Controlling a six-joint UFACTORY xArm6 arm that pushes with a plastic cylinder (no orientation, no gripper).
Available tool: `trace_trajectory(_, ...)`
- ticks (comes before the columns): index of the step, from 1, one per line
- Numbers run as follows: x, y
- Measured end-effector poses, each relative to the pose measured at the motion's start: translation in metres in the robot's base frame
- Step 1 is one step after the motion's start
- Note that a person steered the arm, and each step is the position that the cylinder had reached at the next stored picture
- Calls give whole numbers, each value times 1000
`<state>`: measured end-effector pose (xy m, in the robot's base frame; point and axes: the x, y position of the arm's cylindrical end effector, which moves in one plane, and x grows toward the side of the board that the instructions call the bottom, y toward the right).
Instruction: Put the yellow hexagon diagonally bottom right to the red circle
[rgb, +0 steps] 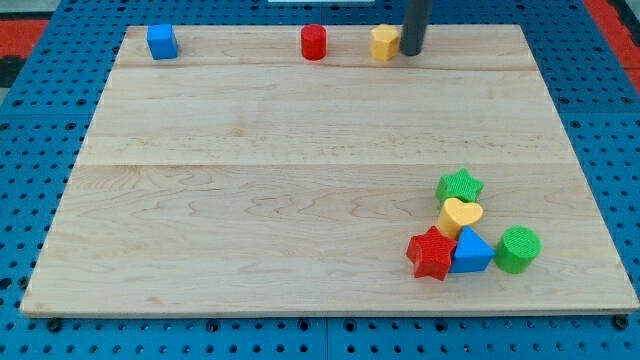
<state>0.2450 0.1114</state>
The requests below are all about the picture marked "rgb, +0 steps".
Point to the yellow hexagon block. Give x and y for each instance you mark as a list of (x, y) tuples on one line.
[(384, 42)]

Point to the blue cube block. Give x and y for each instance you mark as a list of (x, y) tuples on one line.
[(162, 42)]

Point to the green cylinder block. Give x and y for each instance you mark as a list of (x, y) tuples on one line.
[(518, 247)]

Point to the yellow heart block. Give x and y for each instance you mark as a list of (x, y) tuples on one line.
[(456, 214)]

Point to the blue triangle block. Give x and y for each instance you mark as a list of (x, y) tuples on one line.
[(472, 253)]

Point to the wooden board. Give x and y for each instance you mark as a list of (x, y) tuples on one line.
[(241, 180)]

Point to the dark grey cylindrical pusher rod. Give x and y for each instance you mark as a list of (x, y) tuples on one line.
[(416, 19)]

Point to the red cylinder block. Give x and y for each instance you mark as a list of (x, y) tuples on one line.
[(313, 42)]

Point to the red star block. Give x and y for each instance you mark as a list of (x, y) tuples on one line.
[(431, 254)]

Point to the green star block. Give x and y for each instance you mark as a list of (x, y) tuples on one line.
[(460, 185)]

